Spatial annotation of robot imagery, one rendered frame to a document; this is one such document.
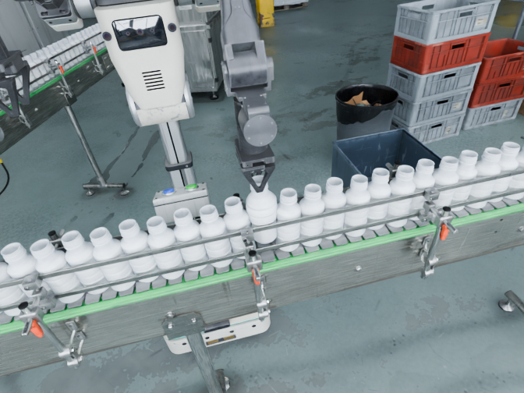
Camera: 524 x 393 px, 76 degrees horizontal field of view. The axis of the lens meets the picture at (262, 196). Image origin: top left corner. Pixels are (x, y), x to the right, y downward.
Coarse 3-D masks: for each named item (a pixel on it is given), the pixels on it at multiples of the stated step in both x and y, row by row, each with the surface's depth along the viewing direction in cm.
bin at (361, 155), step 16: (336, 144) 132; (352, 144) 137; (368, 144) 139; (384, 144) 141; (400, 144) 142; (416, 144) 131; (336, 160) 135; (352, 160) 142; (368, 160) 144; (384, 160) 146; (400, 160) 145; (416, 160) 133; (432, 160) 124; (336, 176) 139; (368, 176) 149
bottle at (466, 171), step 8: (464, 152) 83; (472, 152) 83; (464, 160) 82; (472, 160) 81; (464, 168) 83; (472, 168) 82; (464, 176) 83; (472, 176) 82; (456, 192) 86; (464, 192) 85; (456, 200) 87; (464, 200) 87; (456, 208) 89
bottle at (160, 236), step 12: (156, 216) 73; (156, 228) 70; (168, 228) 75; (156, 240) 72; (168, 240) 73; (168, 252) 74; (180, 252) 78; (168, 264) 76; (180, 264) 78; (168, 276) 78
